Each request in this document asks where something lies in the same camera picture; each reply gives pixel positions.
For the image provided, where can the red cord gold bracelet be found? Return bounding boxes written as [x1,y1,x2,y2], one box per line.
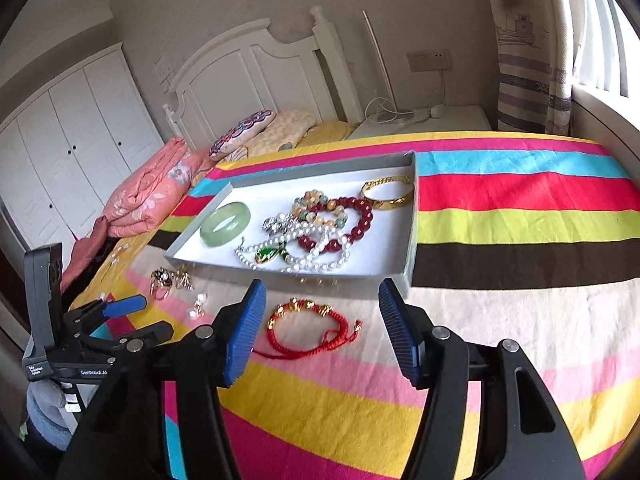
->
[252,297,364,361]

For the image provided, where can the green pendant necklace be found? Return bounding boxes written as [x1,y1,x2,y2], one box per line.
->
[254,244,289,266]

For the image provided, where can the white pearl necklace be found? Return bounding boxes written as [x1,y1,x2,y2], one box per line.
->
[233,211,354,276]

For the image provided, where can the multicolour stone bead bracelet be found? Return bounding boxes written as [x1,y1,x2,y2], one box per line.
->
[290,187,350,229]

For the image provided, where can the silver flower brooch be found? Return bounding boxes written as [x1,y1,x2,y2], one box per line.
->
[262,212,292,236]

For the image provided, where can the grey white jewelry tray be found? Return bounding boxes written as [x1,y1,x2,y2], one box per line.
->
[165,152,418,298]

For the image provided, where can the grey gloved left hand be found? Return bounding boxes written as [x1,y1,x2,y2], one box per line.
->
[26,379,72,452]

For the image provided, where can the pearl earrings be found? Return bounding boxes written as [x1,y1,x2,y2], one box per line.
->
[186,292,208,320]

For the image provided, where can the folded pink quilt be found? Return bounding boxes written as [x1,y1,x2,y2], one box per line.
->
[103,138,213,238]

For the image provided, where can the green jade bangle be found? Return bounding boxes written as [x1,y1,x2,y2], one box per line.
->
[200,202,250,247]

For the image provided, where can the white wardrobe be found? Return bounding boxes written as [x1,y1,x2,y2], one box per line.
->
[1,44,164,260]

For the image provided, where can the patterned round cushion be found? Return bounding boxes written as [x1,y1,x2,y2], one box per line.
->
[208,110,276,162]

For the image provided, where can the beige floral pillow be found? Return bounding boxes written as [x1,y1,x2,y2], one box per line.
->
[224,110,317,162]

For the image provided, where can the white bed headboard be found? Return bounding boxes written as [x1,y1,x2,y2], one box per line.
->
[163,6,364,148]

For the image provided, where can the yellow floral bedsheet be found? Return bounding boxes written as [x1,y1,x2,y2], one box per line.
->
[297,120,355,148]

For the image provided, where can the white nightstand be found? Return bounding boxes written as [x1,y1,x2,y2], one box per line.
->
[348,105,491,140]

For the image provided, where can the patterned window curtain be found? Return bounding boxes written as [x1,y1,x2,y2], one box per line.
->
[489,0,585,136]

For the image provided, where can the rose gold ring bangle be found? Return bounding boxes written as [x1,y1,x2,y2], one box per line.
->
[149,268,174,301]

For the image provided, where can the dark red bead bracelet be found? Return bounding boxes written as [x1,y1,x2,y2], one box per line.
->
[297,195,376,255]

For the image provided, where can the white charger cable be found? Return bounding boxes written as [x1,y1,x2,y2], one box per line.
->
[363,66,449,124]

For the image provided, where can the wall power socket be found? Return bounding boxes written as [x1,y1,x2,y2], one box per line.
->
[406,49,452,73]

